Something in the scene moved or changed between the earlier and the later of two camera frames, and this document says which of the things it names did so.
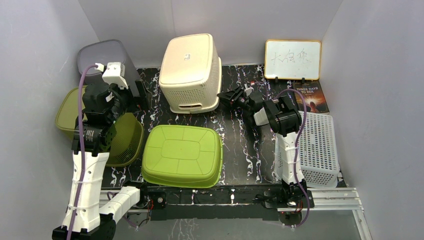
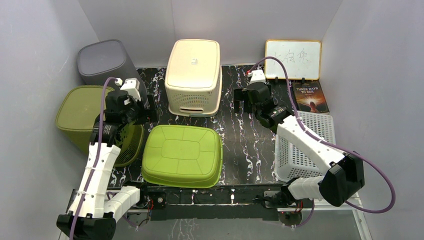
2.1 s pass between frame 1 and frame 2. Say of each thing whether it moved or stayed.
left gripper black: moved
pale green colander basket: stayed
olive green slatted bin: stayed
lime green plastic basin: stayed
